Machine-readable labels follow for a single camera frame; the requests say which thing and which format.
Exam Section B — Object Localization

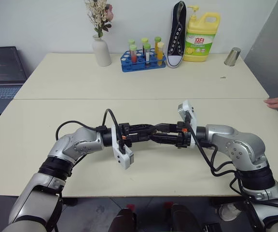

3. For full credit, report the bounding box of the dried flower bouquet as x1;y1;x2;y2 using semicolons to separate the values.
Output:
84;0;114;39

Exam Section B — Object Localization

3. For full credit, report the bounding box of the grey laptop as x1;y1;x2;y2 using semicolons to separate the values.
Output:
0;46;28;115

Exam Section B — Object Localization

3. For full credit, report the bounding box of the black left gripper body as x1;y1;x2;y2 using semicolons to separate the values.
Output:
118;122;140;148

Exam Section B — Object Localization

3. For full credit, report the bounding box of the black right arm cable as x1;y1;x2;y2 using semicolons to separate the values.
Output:
185;116;278;211

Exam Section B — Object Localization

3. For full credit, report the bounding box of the yellow detergent bottle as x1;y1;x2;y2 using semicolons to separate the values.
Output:
182;5;221;63

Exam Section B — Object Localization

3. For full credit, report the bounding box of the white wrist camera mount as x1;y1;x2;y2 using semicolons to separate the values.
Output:
111;124;135;171
176;100;198;146

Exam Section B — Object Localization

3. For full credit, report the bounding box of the yellow-capped orange liquid tube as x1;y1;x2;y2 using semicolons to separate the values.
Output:
156;42;165;67

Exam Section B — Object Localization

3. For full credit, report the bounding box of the white ceramic vase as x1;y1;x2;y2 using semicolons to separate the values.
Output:
92;34;112;67

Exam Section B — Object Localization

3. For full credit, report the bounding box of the blue test tube rack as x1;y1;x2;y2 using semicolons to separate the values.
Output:
120;48;167;73

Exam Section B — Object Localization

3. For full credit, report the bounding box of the silver metal cup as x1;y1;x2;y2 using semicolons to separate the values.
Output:
223;47;242;67

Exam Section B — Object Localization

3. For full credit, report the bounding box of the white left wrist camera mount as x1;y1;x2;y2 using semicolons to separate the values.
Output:
111;124;135;171

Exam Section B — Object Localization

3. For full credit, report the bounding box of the green-capped orange liquid tube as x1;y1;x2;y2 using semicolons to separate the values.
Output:
154;36;162;55

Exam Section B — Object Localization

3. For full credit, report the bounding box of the black canvas sneaker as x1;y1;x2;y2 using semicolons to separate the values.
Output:
166;0;188;69

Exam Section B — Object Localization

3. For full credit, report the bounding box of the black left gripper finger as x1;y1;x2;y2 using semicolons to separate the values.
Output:
136;134;155;144
129;123;159;133

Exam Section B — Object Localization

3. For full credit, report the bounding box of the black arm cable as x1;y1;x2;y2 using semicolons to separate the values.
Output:
56;109;128;155
185;116;278;211

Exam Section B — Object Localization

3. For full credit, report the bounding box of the green-capped red liquid tube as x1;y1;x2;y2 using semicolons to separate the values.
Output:
129;44;138;64

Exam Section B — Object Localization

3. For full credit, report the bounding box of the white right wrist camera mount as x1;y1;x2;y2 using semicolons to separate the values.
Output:
176;100;198;146

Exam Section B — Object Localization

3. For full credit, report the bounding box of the dark rounded shape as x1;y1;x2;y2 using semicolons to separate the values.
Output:
108;207;138;232

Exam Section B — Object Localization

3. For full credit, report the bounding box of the yellow-green-capped test tube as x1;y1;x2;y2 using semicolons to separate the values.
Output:
140;37;149;55

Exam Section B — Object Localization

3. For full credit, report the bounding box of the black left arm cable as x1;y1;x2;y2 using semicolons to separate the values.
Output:
56;109;128;155

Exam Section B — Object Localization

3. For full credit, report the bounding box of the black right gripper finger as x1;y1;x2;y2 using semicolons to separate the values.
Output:
151;134;178;146
154;123;178;133

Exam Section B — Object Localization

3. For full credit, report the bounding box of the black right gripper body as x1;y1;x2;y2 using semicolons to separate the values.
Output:
176;121;194;148

